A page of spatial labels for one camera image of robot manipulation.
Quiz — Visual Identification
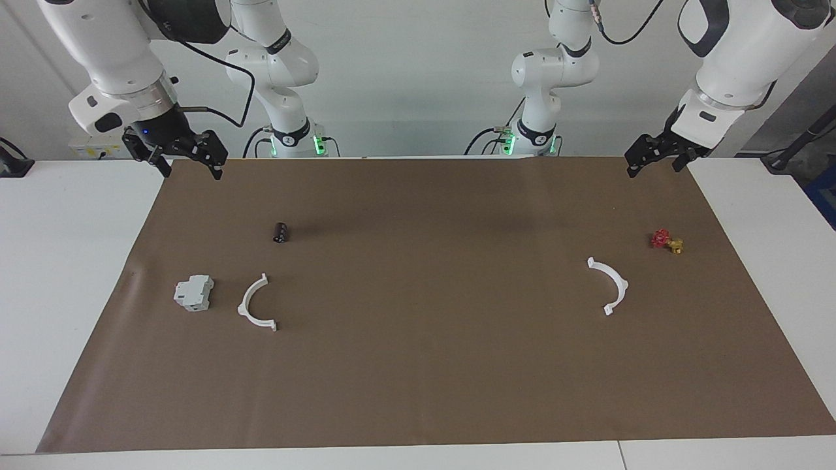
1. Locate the white half-ring pipe clamp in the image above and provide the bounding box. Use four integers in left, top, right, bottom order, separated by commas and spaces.
237, 273, 278, 332
587, 257, 630, 317

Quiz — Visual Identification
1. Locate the white power strip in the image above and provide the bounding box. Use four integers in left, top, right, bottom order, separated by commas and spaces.
69, 136, 129, 159

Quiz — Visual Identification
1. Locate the black stand with pole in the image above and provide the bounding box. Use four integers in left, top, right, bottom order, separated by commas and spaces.
761, 108, 836, 174

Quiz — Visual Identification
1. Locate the white circuit breaker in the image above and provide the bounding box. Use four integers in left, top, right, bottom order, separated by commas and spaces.
173, 274, 215, 313

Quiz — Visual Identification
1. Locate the blue crate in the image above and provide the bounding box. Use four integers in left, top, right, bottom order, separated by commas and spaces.
805, 168, 836, 230

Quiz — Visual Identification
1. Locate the black table clamp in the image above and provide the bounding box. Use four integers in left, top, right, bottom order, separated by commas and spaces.
0, 137, 35, 178

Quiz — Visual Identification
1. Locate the brown paper mat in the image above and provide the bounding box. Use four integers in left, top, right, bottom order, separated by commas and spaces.
36, 157, 836, 454

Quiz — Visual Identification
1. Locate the black base cable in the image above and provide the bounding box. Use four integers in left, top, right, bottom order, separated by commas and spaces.
243, 126, 272, 159
465, 127, 504, 156

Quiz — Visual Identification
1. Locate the red-handled brass valve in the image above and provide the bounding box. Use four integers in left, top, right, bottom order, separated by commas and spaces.
650, 228, 684, 255

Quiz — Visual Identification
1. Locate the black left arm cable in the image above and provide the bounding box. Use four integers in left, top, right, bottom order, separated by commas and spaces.
588, 0, 667, 48

